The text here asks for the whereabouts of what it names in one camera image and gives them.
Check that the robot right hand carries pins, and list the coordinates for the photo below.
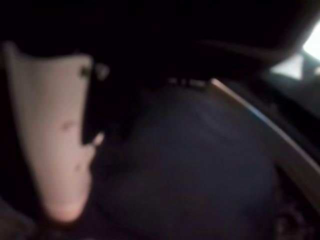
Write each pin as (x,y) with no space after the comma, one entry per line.
(50,112)

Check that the blue garment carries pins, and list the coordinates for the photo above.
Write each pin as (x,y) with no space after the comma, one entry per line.
(187,162)

